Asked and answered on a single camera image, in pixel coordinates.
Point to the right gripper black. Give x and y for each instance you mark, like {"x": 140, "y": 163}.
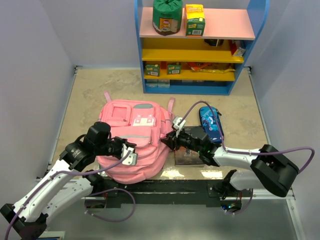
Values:
{"x": 172, "y": 140}

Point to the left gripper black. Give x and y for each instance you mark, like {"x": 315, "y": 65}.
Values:
{"x": 123, "y": 141}

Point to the pink student backpack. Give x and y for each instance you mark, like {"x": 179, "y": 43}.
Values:
{"x": 143, "y": 123}

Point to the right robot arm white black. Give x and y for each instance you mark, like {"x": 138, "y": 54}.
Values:
{"x": 261, "y": 168}

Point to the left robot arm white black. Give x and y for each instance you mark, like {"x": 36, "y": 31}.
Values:
{"x": 67, "y": 181}

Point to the Tale of Two Cities book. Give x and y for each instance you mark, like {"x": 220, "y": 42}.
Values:
{"x": 187, "y": 158}

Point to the blue dinosaur pencil case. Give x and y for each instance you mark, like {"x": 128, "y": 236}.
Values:
{"x": 212, "y": 126}

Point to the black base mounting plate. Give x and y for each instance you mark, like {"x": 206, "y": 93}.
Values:
{"x": 114, "y": 198}

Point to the yellow snack packet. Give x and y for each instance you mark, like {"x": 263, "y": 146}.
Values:
{"x": 217, "y": 71}

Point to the green box right lower shelf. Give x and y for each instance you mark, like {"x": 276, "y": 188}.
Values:
{"x": 174, "y": 68}

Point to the orange snack packet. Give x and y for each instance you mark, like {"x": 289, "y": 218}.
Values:
{"x": 197, "y": 66}

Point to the blue kids shelf unit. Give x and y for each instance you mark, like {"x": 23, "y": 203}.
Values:
{"x": 225, "y": 24}

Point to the green box left lower shelf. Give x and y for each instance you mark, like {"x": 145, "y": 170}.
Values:
{"x": 152, "y": 69}

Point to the black object middle shelf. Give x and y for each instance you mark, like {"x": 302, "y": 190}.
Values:
{"x": 214, "y": 42}

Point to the red white box on shelf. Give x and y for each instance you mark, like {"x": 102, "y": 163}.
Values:
{"x": 237, "y": 48}

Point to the yellow green box top shelf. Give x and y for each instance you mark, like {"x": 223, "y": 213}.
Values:
{"x": 194, "y": 20}

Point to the green cylindrical package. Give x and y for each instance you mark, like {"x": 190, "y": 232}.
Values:
{"x": 167, "y": 16}

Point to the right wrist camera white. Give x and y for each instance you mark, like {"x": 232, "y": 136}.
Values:
{"x": 178, "y": 124}

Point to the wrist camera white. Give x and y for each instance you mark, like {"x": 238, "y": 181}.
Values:
{"x": 128, "y": 156}
{"x": 178, "y": 124}

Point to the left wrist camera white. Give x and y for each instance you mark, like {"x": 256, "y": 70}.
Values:
{"x": 128, "y": 156}

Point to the aluminium frame rail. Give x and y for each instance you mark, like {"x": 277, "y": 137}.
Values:
{"x": 216, "y": 188}

